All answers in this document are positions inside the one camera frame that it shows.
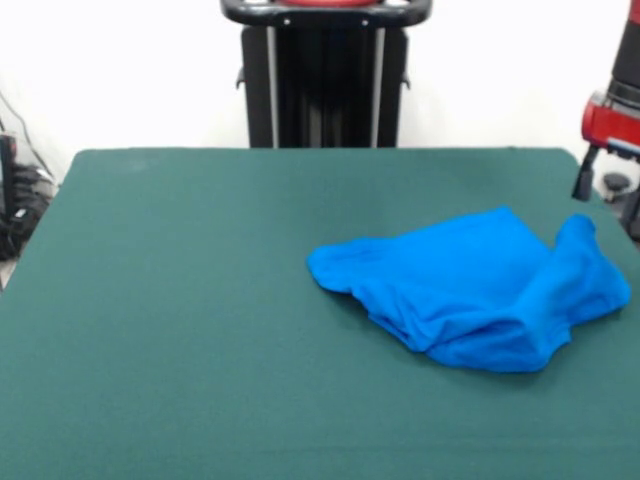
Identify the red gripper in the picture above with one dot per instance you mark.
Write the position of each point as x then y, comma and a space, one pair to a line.
610, 122

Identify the blue laundry garment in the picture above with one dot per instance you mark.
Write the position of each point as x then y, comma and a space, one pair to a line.
450, 280

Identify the grey chair base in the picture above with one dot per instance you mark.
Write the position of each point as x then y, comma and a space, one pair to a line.
616, 182

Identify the black equipment pile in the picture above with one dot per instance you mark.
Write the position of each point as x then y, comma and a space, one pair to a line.
10, 200

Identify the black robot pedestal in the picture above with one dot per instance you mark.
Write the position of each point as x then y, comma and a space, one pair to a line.
325, 90

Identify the dark green table cloth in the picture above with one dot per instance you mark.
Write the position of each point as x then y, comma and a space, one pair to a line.
150, 300

